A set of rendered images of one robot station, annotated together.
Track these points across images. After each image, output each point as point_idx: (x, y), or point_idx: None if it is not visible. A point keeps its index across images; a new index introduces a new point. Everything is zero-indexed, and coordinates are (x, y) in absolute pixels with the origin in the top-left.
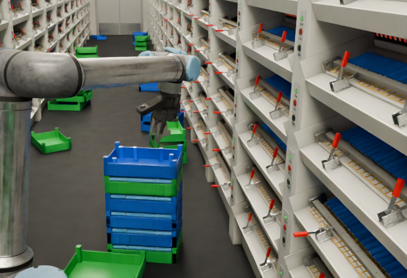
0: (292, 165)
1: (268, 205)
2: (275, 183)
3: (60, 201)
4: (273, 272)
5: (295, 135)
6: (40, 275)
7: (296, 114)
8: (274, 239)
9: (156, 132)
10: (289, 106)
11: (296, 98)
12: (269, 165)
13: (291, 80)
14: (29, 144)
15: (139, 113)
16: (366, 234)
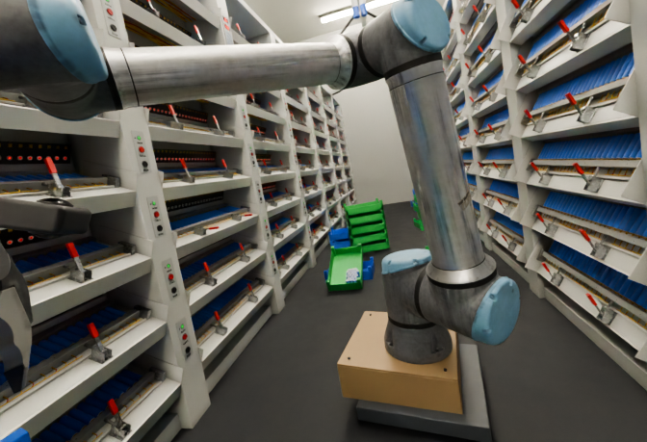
0: (158, 208)
1: (49, 378)
2: (120, 269)
3: None
4: (127, 419)
5: (163, 174)
6: (407, 256)
7: (147, 159)
8: (167, 305)
9: (14, 339)
10: (48, 181)
11: (142, 144)
12: (54, 288)
13: (108, 132)
14: (401, 137)
15: (79, 225)
16: (194, 220)
